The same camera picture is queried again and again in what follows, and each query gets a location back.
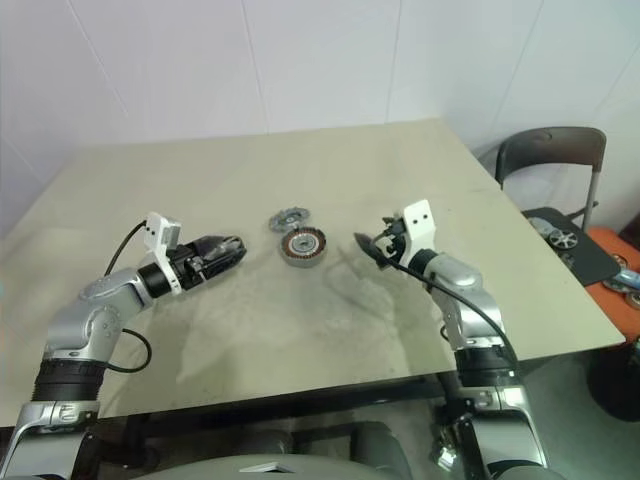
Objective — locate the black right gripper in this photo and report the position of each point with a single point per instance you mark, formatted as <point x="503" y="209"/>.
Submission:
<point x="392" y="247"/>

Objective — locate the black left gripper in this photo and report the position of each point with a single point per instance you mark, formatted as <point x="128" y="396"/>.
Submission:
<point x="192" y="267"/>

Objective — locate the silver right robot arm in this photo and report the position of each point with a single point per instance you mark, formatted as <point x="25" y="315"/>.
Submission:
<point x="470" y="320"/>

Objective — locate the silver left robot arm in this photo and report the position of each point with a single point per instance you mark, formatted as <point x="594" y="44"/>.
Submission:
<point x="95" y="320"/>

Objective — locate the silver spoked rotor wheel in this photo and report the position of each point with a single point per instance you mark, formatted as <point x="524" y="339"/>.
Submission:
<point x="563" y="237"/>

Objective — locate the black folding chair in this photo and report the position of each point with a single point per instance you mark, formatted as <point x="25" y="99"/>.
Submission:
<point x="550" y="147"/>

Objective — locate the grey rounded robot torso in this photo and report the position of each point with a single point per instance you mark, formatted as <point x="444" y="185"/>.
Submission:
<point x="200" y="470"/>

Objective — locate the orange stool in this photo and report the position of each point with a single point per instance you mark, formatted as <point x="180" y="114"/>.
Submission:
<point x="615" y="315"/>

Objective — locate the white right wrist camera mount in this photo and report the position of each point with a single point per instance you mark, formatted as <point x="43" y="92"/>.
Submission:
<point x="419" y="220"/>

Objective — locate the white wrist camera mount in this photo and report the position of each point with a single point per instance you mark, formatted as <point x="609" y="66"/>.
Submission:
<point x="419" y="220"/>
<point x="159" y="235"/>

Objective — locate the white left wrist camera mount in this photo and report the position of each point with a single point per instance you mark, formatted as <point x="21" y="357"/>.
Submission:
<point x="159" y="235"/>

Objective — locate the black table frame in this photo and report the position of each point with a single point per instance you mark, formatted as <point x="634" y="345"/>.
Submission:
<point x="300" y="400"/>

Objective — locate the small metal bracket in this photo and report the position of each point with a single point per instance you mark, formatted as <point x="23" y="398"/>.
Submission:
<point x="445" y="452"/>

